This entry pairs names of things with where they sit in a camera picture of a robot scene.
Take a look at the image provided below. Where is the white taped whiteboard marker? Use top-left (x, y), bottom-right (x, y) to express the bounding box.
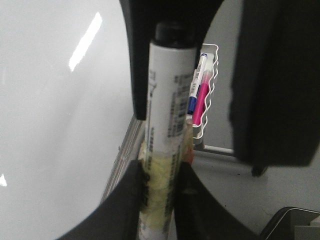
top-left (138, 21), bottom-right (197, 240)

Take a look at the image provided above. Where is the white glossy whiteboard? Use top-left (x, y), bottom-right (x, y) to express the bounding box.
top-left (0, 0), bottom-right (133, 240)

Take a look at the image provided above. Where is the blue capped white marker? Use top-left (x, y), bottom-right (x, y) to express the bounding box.
top-left (187, 53), bottom-right (208, 115)

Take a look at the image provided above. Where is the grey metal box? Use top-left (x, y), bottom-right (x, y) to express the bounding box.
top-left (259, 207), bottom-right (320, 240)

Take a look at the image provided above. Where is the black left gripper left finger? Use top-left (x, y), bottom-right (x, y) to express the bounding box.
top-left (59, 160), bottom-right (143, 240)

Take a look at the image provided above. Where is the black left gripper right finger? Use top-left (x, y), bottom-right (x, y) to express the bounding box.
top-left (174, 162), bottom-right (260, 240)

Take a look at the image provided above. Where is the white wire marker tray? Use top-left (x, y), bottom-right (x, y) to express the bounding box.
top-left (192, 43), bottom-right (219, 144)

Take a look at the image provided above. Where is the pink highlighter marker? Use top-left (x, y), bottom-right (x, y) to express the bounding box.
top-left (192, 70), bottom-right (213, 126)

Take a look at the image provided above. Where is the grey aluminium marker ledge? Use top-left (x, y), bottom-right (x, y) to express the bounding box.
top-left (99, 116), bottom-right (145, 205)

